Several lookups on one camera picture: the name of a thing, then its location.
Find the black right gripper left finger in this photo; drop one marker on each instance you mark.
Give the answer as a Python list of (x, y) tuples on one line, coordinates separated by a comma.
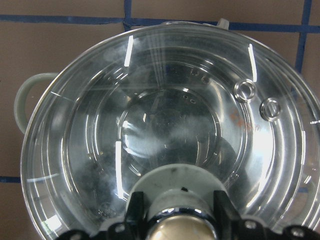
[(136, 217)]

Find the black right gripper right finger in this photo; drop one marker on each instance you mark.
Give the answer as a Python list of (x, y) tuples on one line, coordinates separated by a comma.
[(226, 216)]

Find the glass pot lid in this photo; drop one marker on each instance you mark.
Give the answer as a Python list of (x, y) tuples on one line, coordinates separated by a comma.
[(170, 125)]

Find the pale green cooking pot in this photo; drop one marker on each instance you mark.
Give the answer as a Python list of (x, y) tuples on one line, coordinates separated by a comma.
[(22, 105)]

